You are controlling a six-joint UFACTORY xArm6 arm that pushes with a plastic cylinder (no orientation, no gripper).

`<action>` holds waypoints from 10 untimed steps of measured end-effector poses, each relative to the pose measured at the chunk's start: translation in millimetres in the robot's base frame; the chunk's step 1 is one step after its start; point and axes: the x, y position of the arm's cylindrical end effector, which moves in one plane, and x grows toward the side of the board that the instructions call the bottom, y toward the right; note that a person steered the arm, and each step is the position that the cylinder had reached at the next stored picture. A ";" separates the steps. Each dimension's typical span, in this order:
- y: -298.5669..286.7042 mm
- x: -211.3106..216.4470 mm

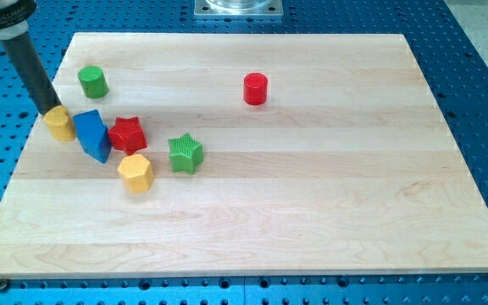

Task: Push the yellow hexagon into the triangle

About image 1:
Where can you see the light wooden board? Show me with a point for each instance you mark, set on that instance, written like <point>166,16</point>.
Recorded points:
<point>348,167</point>

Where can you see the blue perforated metal table plate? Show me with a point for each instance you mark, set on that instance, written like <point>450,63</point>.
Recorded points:
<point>453,64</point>

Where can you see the green cylinder block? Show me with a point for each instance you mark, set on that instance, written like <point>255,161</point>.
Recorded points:
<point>93,82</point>

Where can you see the red star block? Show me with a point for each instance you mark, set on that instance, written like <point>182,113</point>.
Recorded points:
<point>127,135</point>

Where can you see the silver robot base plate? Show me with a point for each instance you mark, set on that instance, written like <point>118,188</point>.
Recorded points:
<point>238,8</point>

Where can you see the red cylinder block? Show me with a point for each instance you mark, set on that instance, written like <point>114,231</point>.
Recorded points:
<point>255,89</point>

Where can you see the green star block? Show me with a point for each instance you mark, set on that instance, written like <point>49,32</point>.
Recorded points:
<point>185,154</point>

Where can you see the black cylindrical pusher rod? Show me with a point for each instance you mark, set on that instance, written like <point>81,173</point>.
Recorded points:
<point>27,62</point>

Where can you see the blue triangle block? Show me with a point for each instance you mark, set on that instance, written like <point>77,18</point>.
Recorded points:
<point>93,135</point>

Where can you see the yellow hexagon block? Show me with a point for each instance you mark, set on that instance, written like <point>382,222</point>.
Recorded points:
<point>136,172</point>

